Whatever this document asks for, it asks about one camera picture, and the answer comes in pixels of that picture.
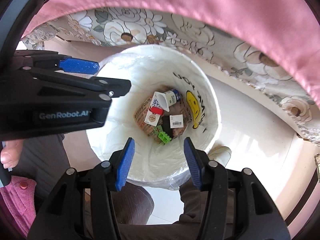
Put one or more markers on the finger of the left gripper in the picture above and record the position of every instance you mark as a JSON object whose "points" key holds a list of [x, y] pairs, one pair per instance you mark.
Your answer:
{"points": [[42, 85], [52, 60]]}

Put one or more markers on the white medicine box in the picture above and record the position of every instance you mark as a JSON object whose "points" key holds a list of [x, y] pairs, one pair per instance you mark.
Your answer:
{"points": [[146, 121]]}

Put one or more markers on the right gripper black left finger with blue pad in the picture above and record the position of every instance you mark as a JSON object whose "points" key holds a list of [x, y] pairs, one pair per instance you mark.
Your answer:
{"points": [[62, 215]]}

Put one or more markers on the green studded toy brick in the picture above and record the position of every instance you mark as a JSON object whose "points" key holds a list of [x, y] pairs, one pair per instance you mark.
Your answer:
{"points": [[161, 136]]}

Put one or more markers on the person's left hand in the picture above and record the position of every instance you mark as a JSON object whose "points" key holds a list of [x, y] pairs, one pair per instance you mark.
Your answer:
{"points": [[11, 153]]}

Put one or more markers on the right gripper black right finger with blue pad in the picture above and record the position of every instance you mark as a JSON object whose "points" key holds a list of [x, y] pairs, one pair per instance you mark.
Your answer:
{"points": [[255, 215]]}

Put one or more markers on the red wooden block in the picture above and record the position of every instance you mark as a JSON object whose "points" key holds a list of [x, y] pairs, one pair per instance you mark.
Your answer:
{"points": [[156, 110]]}

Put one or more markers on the white trash bin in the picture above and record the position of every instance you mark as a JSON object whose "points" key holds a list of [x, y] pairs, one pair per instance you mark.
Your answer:
{"points": [[151, 69]]}

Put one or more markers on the pink floral bedsheet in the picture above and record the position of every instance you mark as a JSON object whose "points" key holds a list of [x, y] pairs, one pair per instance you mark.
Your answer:
{"points": [[285, 30]]}

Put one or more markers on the floral mattress side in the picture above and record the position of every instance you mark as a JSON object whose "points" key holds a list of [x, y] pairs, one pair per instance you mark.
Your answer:
{"points": [[124, 27]]}

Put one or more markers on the black foam roll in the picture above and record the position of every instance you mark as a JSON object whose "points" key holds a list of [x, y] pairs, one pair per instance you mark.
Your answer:
{"points": [[166, 126]]}

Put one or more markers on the white milk carton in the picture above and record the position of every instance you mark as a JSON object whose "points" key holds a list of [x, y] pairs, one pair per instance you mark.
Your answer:
{"points": [[168, 98]]}

